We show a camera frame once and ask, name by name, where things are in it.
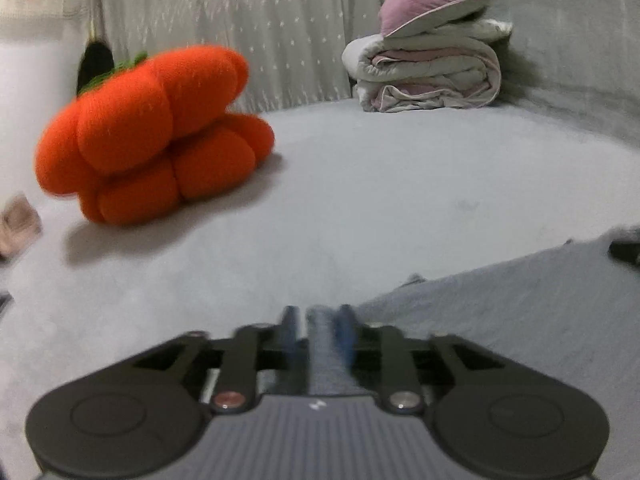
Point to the purple pillow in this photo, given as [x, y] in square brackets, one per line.
[430, 2]

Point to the orange pumpkin plush cushion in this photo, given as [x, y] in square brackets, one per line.
[150, 135]

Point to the grey star print curtain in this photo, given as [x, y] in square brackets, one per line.
[250, 25]

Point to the grey knit sweater black pattern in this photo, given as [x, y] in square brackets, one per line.
[525, 305]

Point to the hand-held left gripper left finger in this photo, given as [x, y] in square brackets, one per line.
[292, 332]

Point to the folded white pink quilt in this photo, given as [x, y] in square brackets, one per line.
[430, 75]

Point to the grey bed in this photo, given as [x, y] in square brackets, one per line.
[350, 200]

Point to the grey quilted bed cover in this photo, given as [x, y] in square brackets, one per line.
[575, 45]

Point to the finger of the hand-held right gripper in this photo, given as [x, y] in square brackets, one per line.
[627, 252]

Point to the beige crumpled cloth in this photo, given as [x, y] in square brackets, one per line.
[17, 225]

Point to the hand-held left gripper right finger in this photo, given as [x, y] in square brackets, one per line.
[346, 332]

